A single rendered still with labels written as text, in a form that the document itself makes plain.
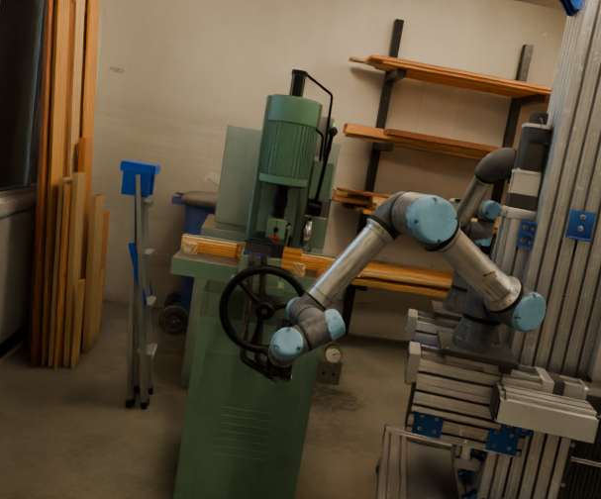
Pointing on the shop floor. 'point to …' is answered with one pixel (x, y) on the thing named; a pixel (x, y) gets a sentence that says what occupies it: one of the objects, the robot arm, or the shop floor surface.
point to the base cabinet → (242, 421)
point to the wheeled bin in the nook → (176, 305)
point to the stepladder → (136, 178)
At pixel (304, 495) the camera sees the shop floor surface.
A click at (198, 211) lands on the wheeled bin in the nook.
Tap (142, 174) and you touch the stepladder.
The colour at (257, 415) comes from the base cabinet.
